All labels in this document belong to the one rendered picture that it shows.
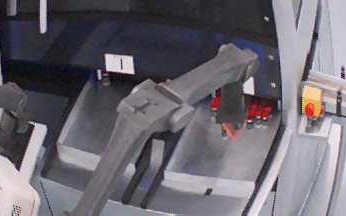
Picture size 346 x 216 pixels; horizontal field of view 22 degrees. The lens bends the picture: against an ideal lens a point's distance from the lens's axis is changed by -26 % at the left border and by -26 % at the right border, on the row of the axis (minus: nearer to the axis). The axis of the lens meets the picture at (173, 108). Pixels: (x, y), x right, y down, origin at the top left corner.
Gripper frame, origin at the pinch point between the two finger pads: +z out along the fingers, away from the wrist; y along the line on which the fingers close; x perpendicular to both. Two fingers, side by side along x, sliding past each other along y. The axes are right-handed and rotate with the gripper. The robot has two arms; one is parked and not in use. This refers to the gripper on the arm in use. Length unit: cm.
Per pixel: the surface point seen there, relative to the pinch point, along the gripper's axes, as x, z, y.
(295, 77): -12.6, -0.8, 26.4
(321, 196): -20, 108, 81
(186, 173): 13.7, 18.0, 1.9
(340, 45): -9, 109, 195
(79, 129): 49, 20, 12
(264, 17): -3.6, -20.3, 26.8
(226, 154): 6.4, 19.9, 13.0
